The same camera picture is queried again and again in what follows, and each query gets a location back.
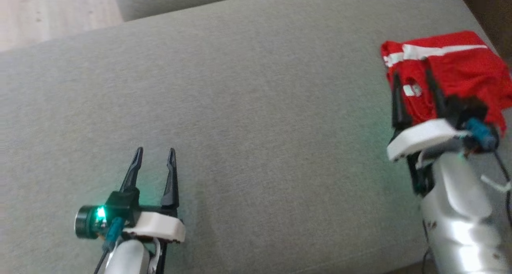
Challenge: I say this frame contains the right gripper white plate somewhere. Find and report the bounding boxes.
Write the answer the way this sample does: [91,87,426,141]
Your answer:
[387,68,467,197]

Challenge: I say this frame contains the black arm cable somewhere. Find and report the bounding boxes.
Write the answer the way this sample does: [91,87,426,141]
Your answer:
[492,148,512,230]
[94,217,124,274]

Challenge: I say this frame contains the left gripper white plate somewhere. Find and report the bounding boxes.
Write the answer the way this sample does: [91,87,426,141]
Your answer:
[106,147,186,242]

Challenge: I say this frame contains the red and white jersey shirt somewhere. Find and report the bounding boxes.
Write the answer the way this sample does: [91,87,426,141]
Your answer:
[380,40,509,137]

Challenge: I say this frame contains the small grey sofa seat cushion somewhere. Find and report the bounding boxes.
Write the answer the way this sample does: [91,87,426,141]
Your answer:
[113,0,288,22]

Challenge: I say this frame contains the large grey sofa seat cushion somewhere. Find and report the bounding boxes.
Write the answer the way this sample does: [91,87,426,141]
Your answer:
[0,0,512,274]

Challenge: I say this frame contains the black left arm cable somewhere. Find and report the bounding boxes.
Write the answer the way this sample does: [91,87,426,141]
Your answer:
[94,217,124,274]

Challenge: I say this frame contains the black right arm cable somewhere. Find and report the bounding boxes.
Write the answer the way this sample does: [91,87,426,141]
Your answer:
[492,148,512,230]

